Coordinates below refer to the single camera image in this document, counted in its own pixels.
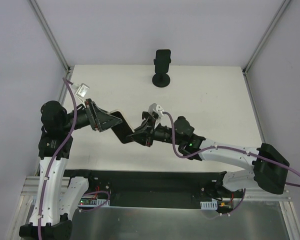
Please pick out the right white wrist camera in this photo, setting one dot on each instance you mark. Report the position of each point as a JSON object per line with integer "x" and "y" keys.
{"x": 156, "y": 111}

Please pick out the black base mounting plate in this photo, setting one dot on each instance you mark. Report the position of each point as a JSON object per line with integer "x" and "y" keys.
{"x": 150, "y": 189}

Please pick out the left aluminium frame post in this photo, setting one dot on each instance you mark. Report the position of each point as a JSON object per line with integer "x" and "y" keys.
{"x": 38, "y": 13}

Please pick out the aluminium frame post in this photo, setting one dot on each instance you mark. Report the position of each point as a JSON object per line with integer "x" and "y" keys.
{"x": 38, "y": 13}
{"x": 283, "y": 7}

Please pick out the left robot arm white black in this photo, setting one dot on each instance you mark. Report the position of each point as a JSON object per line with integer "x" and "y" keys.
{"x": 53, "y": 212}

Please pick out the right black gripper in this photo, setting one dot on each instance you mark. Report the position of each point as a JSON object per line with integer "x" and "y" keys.
{"x": 150, "y": 132}

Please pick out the right aluminium frame post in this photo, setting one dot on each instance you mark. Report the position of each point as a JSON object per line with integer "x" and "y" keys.
{"x": 283, "y": 7}

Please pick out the right white cable duct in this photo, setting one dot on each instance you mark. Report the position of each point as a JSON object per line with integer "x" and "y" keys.
{"x": 209, "y": 205}

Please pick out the aluminium rail right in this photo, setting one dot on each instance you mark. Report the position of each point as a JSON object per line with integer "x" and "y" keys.
{"x": 261, "y": 195}

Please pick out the black phone cream case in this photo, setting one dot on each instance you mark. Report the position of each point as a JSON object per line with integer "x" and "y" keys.
{"x": 122, "y": 130}

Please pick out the black phone stand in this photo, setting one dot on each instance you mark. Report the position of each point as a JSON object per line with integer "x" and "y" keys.
{"x": 161, "y": 80}
{"x": 146, "y": 117}

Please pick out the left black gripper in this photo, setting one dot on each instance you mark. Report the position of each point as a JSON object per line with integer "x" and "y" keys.
{"x": 92, "y": 115}

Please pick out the black smartphone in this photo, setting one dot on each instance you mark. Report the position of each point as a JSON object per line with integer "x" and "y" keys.
{"x": 162, "y": 61}

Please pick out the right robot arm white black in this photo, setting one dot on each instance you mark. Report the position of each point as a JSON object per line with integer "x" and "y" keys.
{"x": 262, "y": 167}

